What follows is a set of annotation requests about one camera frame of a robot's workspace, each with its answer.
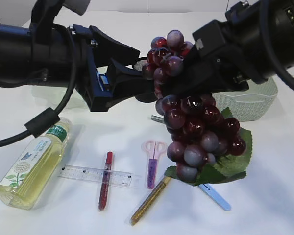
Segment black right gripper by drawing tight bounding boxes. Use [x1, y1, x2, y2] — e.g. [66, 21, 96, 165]
[160, 20, 249, 97]

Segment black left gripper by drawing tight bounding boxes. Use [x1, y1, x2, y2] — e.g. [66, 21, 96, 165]
[69, 24, 155, 112]

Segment purple grape bunch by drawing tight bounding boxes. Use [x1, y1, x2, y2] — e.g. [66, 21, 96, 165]
[142, 29, 252, 186]

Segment blue scissors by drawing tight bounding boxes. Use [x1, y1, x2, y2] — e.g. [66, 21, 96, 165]
[198, 184, 232, 212]

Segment yellow tea bottle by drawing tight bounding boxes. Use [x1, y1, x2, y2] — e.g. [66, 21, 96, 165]
[0, 117, 72, 210]

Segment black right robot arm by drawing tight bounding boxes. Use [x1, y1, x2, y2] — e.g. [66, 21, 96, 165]
[161, 0, 294, 97]

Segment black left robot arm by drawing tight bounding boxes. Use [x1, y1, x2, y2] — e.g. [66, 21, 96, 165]
[0, 0, 156, 112]

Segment black mesh pen holder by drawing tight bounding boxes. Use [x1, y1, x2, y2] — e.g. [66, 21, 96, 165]
[132, 57, 157, 103]

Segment silver glitter pen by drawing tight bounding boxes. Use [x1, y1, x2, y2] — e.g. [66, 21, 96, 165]
[150, 115, 164, 124]

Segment green woven plastic basket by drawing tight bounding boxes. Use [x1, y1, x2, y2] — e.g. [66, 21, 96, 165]
[213, 78, 278, 121]

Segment light green wavy plate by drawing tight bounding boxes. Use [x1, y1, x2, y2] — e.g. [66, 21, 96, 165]
[31, 86, 89, 110]

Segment red glitter pen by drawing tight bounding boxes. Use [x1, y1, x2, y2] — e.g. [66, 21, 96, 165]
[98, 151, 113, 211]

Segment transparent plastic ruler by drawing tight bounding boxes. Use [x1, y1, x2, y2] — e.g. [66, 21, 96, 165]
[58, 165, 135, 188]

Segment gold glitter pen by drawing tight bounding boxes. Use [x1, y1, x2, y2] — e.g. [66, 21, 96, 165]
[130, 176, 171, 226]

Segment pink purple scissors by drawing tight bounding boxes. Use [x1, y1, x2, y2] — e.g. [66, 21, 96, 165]
[142, 140, 167, 189]

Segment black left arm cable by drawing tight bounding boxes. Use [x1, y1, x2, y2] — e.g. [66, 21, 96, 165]
[0, 26, 76, 150]

